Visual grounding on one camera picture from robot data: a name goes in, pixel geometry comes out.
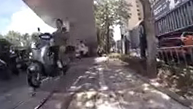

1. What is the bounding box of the orange vehicle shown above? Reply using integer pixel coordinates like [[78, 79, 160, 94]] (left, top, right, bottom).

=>
[[157, 30, 193, 61]]

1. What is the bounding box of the leafy tree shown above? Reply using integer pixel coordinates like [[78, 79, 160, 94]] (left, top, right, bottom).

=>
[[93, 0, 135, 55]]

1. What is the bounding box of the grey asphalt road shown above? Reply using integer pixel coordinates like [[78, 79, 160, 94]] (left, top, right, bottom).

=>
[[0, 68, 55, 109]]

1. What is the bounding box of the row of trees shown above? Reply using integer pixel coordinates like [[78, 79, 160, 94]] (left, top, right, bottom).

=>
[[0, 18, 42, 50]]

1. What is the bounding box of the tall beige building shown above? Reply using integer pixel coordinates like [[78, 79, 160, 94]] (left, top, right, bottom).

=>
[[117, 0, 147, 54]]

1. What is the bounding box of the person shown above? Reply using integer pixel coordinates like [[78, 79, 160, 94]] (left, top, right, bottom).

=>
[[76, 39, 90, 59], [49, 17, 74, 75]]

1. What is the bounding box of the grey paved pavement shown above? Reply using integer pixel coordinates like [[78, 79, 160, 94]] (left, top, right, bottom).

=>
[[13, 47, 193, 109]]

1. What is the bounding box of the planting strip with bushes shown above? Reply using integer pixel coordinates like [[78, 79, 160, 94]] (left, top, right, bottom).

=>
[[107, 45, 193, 109]]

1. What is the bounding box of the row of parked scooters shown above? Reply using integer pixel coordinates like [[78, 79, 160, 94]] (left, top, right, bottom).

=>
[[0, 35, 34, 81]]

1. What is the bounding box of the metal railing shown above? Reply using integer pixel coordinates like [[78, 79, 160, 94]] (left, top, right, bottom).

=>
[[156, 43, 193, 73]]

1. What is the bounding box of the building with dark grille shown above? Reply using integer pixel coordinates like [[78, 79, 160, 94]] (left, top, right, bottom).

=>
[[150, 0, 193, 39]]

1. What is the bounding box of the silver motor scooter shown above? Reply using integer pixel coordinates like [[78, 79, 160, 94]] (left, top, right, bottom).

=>
[[22, 25, 71, 90]]

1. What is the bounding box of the concrete overpass with pillar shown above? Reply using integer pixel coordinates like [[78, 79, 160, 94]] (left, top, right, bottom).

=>
[[19, 0, 101, 64]]

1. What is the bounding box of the tree trunk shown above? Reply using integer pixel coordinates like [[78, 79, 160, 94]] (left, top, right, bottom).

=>
[[137, 0, 163, 79]]

